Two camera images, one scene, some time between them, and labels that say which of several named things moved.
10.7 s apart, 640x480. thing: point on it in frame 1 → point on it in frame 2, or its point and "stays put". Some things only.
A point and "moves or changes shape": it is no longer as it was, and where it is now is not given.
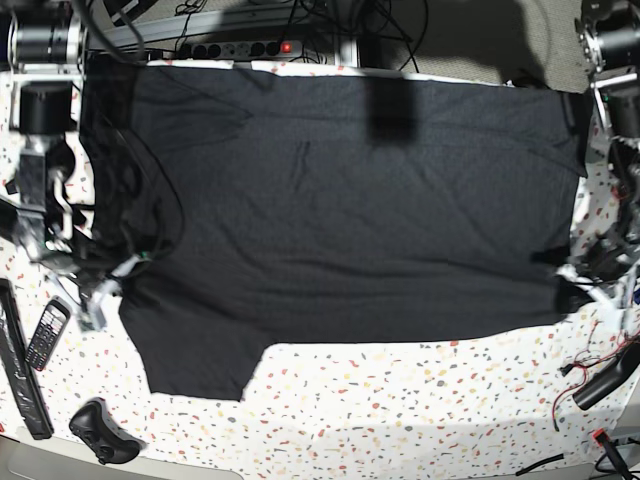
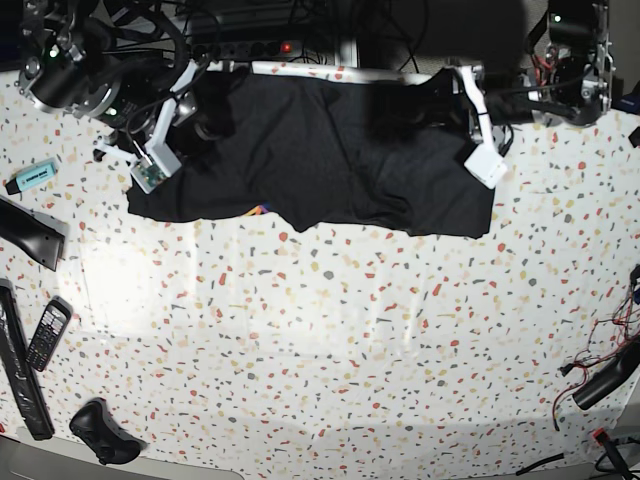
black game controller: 94,427 stays put
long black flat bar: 17,364 stays put
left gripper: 602,262 → 458,97
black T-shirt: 289,205 moves or changes shape
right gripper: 95,267 → 202,103
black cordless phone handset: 49,332 stays put
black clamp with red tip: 602,439 stays put
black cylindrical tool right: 627,362 stays put
